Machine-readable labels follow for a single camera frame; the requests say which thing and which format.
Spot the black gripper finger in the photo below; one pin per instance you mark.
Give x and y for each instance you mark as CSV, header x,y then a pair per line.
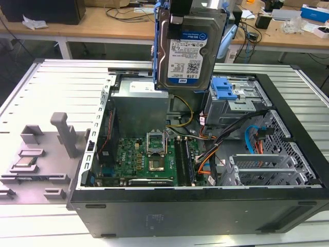
x,y
175,31

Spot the hard disk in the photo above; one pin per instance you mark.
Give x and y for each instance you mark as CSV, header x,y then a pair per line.
x,y
190,51

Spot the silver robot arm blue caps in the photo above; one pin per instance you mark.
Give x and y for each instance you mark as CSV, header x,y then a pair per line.
x,y
230,38

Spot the grey metal disk bay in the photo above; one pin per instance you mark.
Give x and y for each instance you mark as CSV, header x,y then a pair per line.
x,y
231,110

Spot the black speaker box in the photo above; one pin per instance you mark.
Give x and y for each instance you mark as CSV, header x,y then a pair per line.
x,y
237,15

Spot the wooden desk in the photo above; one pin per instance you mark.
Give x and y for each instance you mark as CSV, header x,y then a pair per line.
x,y
115,28

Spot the white paper tag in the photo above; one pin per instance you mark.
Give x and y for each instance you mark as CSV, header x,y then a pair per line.
x,y
231,56

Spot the blue plastic bay latch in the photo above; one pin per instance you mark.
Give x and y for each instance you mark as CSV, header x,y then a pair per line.
x,y
222,88

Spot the black power adapter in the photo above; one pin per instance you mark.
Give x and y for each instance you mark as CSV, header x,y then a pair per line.
x,y
253,36

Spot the small black box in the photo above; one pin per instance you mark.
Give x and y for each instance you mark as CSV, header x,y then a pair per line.
x,y
262,21

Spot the grey power supply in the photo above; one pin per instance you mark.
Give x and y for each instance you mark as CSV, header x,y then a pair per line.
x,y
138,110

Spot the flat grey box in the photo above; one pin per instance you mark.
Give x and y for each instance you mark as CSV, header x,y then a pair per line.
x,y
286,14

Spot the clear plastic bag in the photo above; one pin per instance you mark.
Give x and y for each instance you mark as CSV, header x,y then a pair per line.
x,y
295,25

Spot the large black box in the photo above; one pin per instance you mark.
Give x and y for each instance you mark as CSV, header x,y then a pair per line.
x,y
46,11

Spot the black case fan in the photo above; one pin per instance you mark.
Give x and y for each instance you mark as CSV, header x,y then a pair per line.
x,y
108,144

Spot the green motherboard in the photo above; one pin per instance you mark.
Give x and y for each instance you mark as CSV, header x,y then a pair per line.
x,y
128,154

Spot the blue cardboard box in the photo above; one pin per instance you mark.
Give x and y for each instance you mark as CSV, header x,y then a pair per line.
x,y
314,11

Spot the CPU socket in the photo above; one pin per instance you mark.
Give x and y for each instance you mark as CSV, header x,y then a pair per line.
x,y
156,166

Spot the black RAM stick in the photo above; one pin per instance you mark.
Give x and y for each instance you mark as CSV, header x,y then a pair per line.
x,y
189,167

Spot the crumpled white plastic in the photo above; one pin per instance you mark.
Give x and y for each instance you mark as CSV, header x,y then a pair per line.
x,y
34,21

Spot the white box black insert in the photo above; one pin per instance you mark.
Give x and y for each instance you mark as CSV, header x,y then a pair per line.
x,y
321,31

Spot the black graphics card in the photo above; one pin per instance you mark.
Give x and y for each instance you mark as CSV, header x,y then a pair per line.
x,y
151,182

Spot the grey expansion slot cage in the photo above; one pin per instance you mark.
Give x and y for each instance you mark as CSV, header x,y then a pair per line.
x,y
257,175

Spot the grey parts rack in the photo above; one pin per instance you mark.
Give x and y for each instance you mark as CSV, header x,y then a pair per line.
x,y
51,167

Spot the black PC case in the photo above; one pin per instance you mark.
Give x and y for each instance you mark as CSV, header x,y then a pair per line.
x,y
180,218

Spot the silver CPU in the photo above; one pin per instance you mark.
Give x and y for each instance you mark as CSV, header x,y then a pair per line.
x,y
25,162

